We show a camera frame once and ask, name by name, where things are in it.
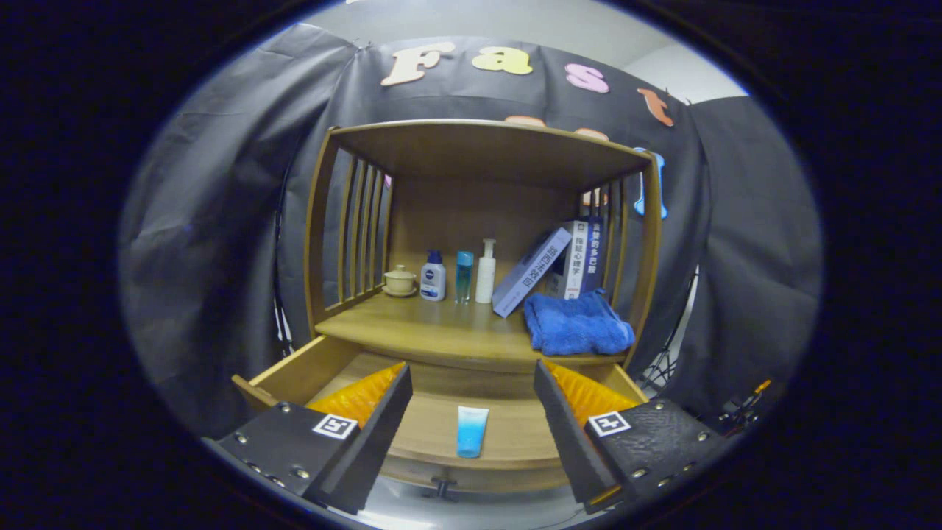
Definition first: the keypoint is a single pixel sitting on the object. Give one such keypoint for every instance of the wooden drawer with black knob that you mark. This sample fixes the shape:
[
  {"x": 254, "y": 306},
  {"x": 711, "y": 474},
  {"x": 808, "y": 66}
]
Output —
[{"x": 434, "y": 434}]

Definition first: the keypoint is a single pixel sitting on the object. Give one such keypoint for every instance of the wooden countertop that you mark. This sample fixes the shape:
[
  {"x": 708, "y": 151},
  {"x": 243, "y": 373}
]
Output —
[{"x": 441, "y": 327}]

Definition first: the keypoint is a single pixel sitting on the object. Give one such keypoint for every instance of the dark blue book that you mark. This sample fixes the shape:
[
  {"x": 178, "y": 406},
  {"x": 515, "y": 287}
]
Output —
[{"x": 593, "y": 254}]

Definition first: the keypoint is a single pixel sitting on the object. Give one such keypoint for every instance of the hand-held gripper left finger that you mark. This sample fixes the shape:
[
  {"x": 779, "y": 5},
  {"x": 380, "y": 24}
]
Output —
[{"x": 372, "y": 442}]

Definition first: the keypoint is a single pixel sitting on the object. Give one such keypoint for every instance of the black tripod stand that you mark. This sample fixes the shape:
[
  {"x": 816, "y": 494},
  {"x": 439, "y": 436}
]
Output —
[{"x": 666, "y": 361}]

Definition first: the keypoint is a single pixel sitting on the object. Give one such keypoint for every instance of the black and orange clamp device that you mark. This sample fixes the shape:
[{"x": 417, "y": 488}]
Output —
[{"x": 743, "y": 412}]

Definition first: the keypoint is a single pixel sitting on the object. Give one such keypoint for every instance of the white bottle with blue cap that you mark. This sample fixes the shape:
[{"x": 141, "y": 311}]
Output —
[{"x": 433, "y": 283}]

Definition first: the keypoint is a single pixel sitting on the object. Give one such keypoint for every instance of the blue folded towel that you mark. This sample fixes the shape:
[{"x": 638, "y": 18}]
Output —
[{"x": 578, "y": 327}]

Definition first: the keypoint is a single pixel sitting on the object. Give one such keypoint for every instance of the light blue tube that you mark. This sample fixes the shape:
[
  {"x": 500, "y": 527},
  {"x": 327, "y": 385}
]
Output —
[{"x": 472, "y": 430}]

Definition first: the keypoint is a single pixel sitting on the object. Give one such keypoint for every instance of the beige lidded tea cup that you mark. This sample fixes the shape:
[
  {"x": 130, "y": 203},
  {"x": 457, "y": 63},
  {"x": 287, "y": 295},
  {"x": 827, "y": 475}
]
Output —
[{"x": 399, "y": 282}]

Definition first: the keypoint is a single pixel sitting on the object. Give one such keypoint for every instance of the lavender book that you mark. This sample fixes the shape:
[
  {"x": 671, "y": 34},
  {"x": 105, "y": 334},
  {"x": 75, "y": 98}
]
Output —
[{"x": 530, "y": 272}]

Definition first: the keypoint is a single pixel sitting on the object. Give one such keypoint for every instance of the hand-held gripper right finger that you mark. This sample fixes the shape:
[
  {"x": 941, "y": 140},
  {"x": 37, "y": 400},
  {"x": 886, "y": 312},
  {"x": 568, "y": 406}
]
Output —
[{"x": 568, "y": 434}]

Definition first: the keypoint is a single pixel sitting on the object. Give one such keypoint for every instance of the wooden cabinet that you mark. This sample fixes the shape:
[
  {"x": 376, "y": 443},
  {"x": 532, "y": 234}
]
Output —
[{"x": 471, "y": 154}]

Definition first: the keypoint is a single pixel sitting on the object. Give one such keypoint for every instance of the blue glass bottle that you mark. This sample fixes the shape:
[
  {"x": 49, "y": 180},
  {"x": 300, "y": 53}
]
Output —
[{"x": 464, "y": 276}]

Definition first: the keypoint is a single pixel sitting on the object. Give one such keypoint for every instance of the white pump bottle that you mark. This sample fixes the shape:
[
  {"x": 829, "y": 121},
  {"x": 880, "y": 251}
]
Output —
[{"x": 485, "y": 276}]

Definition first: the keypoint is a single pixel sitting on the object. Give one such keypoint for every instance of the white book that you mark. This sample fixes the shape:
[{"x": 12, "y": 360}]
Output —
[{"x": 574, "y": 261}]

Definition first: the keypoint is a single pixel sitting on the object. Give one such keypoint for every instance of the black backdrop cloth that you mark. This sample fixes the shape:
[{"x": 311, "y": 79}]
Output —
[{"x": 213, "y": 243}]

